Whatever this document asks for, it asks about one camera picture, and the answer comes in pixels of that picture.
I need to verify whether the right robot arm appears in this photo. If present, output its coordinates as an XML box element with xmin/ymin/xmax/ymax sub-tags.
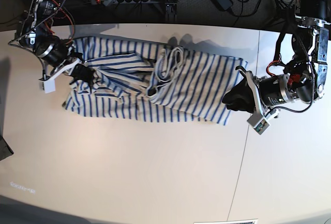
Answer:
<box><xmin>8</xmin><ymin>0</ymin><xmax>94</xmax><ymax>93</ymax></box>

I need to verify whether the black table clamp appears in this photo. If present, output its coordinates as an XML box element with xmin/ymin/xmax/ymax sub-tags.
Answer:
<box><xmin>165</xmin><ymin>3</ymin><xmax>177</xmax><ymax>24</ymax></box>

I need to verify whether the blue white striped T-shirt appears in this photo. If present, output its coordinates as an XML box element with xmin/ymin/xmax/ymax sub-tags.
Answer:
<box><xmin>63</xmin><ymin>36</ymin><xmax>247</xmax><ymax>125</ymax></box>

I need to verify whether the dark cloth at left edge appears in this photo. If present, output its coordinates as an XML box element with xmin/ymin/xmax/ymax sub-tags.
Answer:
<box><xmin>0</xmin><ymin>136</ymin><xmax>14</xmax><ymax>161</ymax></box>

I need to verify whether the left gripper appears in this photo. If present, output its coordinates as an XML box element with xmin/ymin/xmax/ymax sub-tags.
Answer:
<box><xmin>222</xmin><ymin>74</ymin><xmax>299</xmax><ymax>113</ymax></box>

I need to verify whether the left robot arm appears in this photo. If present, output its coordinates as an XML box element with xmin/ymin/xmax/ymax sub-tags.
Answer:
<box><xmin>222</xmin><ymin>0</ymin><xmax>330</xmax><ymax>114</ymax></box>

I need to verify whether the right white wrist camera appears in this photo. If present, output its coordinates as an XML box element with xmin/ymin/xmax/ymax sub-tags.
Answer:
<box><xmin>39</xmin><ymin>57</ymin><xmax>84</xmax><ymax>94</ymax></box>

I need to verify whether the white label sticker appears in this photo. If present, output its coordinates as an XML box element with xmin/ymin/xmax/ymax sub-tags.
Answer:
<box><xmin>10</xmin><ymin>182</ymin><xmax>36</xmax><ymax>194</ymax></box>

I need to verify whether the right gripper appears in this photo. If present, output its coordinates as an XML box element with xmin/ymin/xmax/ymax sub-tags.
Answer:
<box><xmin>35</xmin><ymin>36</ymin><xmax>95</xmax><ymax>94</ymax></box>

